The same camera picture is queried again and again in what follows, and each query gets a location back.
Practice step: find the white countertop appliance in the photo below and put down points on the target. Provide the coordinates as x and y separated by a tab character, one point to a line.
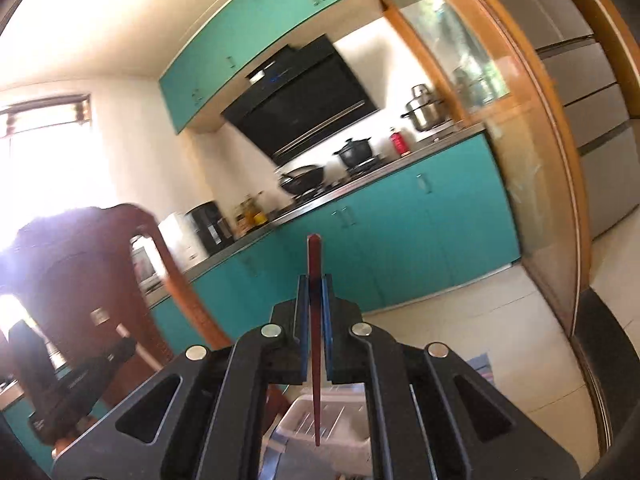
180	240

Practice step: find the silver microwave oven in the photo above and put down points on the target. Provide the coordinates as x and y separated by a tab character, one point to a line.
145	270

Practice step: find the teal upper cabinets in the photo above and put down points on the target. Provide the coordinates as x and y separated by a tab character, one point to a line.
225	60

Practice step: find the bright window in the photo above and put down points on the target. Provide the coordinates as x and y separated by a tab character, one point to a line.
45	125

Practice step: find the red-brown chopstick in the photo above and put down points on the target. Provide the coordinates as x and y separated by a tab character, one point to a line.
315	260

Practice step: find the grey refrigerator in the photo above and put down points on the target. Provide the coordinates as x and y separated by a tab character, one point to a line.
590	110

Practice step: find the gas stove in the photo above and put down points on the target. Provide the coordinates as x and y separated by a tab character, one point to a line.
340	186

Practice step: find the white rod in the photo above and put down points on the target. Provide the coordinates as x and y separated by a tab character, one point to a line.
137	347

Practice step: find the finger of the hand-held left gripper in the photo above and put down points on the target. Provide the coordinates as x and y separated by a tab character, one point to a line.
120	352

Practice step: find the blue striped mat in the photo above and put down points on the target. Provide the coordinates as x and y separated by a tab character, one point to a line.
482	370

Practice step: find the wooden framed glass door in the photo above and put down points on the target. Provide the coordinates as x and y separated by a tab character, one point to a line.
540	210

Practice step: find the stainless steel stockpot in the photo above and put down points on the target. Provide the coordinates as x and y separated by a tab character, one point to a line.
425	110

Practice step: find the black countertop appliance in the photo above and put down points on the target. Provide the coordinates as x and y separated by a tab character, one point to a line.
210	227

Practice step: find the black wok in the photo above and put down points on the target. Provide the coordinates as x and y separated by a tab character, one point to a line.
302	180

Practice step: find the teal lower cabinets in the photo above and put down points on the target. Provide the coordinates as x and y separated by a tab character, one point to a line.
425	220

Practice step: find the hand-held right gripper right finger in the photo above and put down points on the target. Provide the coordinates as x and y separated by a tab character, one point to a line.
326	330

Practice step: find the black range hood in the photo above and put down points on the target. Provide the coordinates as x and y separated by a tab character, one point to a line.
300	105

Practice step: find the dark wooden chair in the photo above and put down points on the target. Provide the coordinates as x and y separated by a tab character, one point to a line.
75	270

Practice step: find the white plastic utensil holder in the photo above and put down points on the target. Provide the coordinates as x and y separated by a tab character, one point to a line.
345	410

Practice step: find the group of cooking oil bottles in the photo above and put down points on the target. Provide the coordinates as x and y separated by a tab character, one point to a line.
250	215

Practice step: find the black clay pot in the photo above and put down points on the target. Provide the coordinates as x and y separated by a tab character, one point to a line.
354	154

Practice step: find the red bottle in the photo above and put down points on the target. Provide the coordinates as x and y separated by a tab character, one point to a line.
399	144

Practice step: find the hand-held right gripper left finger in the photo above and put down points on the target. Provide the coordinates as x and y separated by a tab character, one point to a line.
301	330

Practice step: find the teal cabinets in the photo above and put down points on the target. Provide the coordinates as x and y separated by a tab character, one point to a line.
225	60
425	220

